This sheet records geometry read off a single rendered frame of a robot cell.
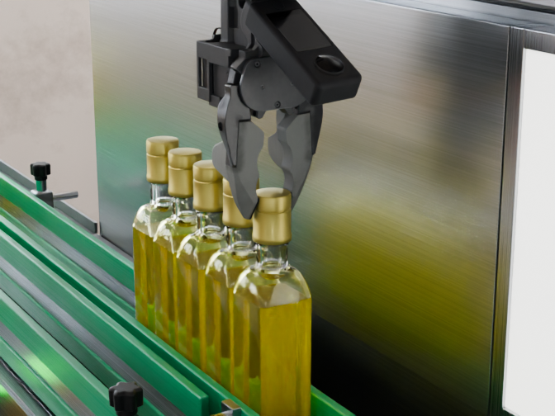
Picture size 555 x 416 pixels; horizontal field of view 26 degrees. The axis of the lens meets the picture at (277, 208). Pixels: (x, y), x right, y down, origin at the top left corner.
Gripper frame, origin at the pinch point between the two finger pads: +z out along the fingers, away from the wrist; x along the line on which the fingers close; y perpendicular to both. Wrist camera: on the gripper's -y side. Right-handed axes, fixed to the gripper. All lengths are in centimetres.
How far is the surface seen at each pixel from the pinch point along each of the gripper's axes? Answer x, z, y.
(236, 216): 1.0, 2.3, 4.6
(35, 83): -93, 48, 306
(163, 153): -0.1, 0.0, 21.5
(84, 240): -4, 19, 54
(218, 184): -0.1, 0.6, 9.8
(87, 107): -110, 58, 301
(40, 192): -6, 18, 75
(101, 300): 3.4, 18.8, 30.9
